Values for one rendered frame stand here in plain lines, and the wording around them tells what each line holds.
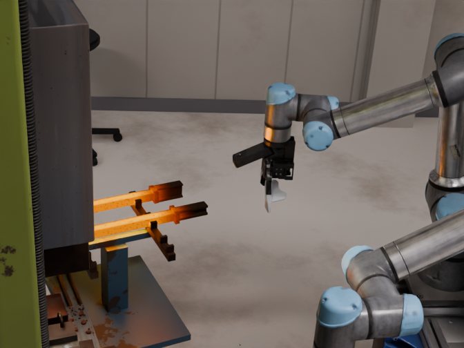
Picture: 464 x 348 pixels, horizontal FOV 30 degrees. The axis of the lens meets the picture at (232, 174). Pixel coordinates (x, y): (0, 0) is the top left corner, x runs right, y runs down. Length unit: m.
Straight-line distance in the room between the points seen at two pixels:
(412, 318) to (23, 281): 0.73
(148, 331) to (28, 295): 1.23
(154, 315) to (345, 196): 2.09
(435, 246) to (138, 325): 1.02
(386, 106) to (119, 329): 0.94
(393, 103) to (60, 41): 1.06
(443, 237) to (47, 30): 0.84
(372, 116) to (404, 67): 2.81
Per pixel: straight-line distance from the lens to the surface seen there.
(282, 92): 2.29
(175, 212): 2.39
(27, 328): 1.25
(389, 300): 1.61
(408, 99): 2.18
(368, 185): 4.50
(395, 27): 4.88
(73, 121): 1.40
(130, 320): 2.46
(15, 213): 1.14
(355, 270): 1.69
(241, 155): 2.39
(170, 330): 2.42
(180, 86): 5.03
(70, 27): 1.34
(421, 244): 1.70
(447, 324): 2.47
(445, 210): 2.35
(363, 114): 2.18
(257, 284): 3.70
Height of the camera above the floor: 2.23
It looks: 30 degrees down
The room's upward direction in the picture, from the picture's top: 4 degrees clockwise
